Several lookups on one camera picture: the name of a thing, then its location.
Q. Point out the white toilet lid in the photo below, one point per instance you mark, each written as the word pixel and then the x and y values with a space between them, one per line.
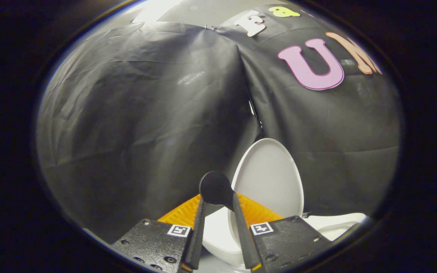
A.
pixel 271 178

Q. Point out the white toilet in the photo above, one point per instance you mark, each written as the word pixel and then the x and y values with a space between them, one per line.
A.
pixel 218 235

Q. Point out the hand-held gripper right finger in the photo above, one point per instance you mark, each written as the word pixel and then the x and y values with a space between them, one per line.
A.
pixel 244 239

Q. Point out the black backdrop cloth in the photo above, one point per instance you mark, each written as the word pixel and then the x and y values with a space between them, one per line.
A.
pixel 135 125

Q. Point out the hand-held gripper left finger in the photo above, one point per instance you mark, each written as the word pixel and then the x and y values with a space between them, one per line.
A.
pixel 198 235

